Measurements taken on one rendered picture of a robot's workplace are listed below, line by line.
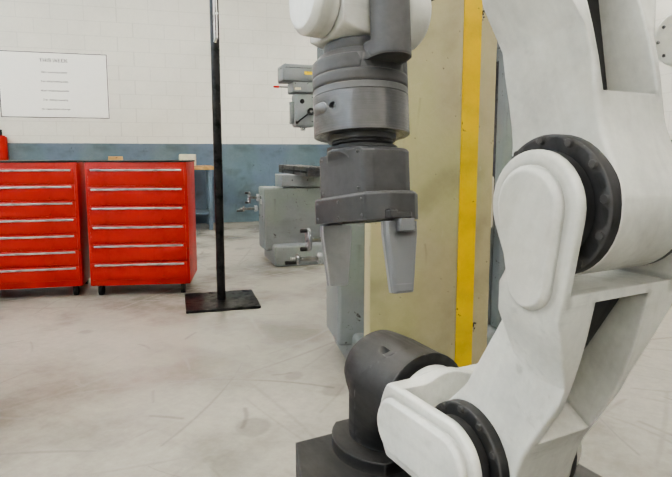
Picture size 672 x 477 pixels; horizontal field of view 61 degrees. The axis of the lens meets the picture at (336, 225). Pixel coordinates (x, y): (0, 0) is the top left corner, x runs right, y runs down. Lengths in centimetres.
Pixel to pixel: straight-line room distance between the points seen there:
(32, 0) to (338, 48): 889
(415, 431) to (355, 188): 40
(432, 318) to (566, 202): 138
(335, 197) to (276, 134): 856
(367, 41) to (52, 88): 869
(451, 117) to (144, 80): 744
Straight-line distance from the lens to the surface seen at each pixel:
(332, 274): 57
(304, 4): 54
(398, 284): 48
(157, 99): 898
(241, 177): 899
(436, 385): 87
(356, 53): 51
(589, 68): 61
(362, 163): 49
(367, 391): 94
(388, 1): 51
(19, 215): 469
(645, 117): 65
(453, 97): 187
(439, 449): 76
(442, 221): 187
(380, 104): 50
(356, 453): 98
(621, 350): 72
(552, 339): 61
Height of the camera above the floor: 106
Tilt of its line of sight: 7 degrees down
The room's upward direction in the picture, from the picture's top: straight up
